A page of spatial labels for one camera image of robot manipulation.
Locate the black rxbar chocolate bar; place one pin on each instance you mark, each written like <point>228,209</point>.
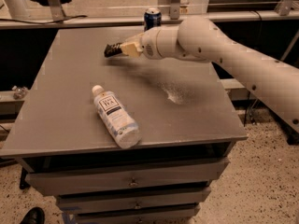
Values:
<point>112,50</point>

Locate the grey drawer cabinet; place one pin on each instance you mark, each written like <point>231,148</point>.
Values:
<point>186,120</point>

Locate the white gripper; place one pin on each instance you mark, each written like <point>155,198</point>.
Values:
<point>149,46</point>

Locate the crumpled clear wrapper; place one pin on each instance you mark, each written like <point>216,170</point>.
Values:
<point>19,92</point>

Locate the black shoe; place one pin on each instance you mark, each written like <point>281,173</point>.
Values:
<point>35,216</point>

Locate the white tea bottle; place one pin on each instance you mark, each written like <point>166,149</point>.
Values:
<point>121,126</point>

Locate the blue soda can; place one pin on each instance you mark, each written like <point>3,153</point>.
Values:
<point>152,18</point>

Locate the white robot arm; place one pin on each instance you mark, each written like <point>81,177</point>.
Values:
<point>273,82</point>

